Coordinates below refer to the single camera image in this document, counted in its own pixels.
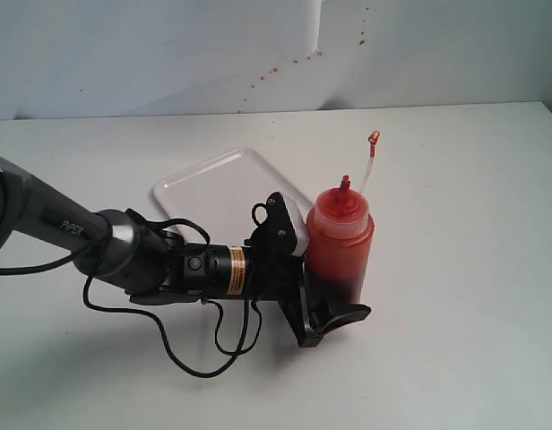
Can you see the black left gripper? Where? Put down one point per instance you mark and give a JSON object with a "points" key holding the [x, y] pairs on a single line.
{"points": [[281, 278]]}

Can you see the red sauce squeeze bottle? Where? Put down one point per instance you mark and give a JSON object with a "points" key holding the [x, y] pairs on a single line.
{"points": [[340, 228]]}

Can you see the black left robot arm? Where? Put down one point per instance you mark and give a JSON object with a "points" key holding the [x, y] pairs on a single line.
{"points": [[154, 265]]}

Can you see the white rectangular tray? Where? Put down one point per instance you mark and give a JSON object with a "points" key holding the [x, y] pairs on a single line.
{"points": [[224, 189]]}

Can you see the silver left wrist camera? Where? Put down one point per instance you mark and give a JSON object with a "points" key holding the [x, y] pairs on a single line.
{"points": [[279, 227]]}

